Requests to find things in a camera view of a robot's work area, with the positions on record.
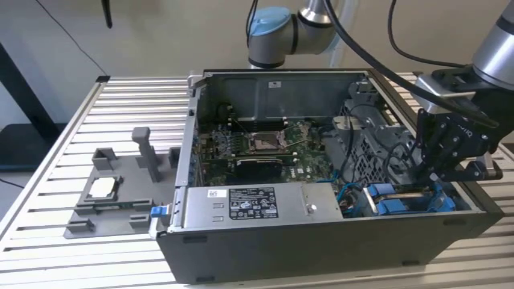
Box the blue disk wire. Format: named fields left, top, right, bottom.
left=321, top=177, right=365, bottom=195

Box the black disk wire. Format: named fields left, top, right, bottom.
left=383, top=141, right=427, bottom=187

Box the silver CPU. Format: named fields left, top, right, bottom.
left=90, top=177, right=118, bottom=199

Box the hard disk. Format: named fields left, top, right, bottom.
left=363, top=181, right=457, bottom=218

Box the RAM slot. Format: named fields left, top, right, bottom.
left=235, top=119, right=287, bottom=128

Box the black cable behind arm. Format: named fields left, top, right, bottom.
left=245, top=0, right=261, bottom=33

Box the black open PC case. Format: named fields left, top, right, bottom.
left=148, top=68, right=505, bottom=285

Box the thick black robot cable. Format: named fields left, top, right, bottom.
left=319, top=0, right=501, bottom=127

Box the disk bay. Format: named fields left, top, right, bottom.
left=361, top=178, right=458, bottom=218

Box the black hanging strap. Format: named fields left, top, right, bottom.
left=100, top=0, right=114, bottom=30

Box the grey parts rack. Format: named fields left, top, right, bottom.
left=64, top=126, right=183, bottom=240

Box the black graphics card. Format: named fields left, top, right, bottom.
left=231, top=157, right=283, bottom=185

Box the green RAM stick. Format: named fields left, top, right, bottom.
left=94, top=202, right=136, bottom=209

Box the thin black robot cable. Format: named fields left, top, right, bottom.
left=390, top=0, right=472, bottom=68

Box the green motherboard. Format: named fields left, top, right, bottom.
left=197, top=120, right=342, bottom=185

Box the grey metal drive cage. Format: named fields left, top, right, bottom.
left=325, top=80, right=417, bottom=183

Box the thin black wall cable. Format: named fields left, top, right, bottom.
left=35, top=0, right=110, bottom=76

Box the silver power supply unit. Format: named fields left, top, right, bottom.
left=183, top=184, right=343, bottom=229

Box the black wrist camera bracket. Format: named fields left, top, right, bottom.
left=453, top=160, right=504, bottom=183

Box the black desk stand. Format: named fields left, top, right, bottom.
left=0, top=42, right=68, bottom=173

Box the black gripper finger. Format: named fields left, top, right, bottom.
left=429, top=122, right=464, bottom=182
left=411, top=108, right=430, bottom=179

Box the CPU socket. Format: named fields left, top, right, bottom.
left=247, top=131, right=289, bottom=152

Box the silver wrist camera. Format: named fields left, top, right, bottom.
left=414, top=68, right=480, bottom=116

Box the metal socket cover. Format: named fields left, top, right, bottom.
left=281, top=124, right=311, bottom=148

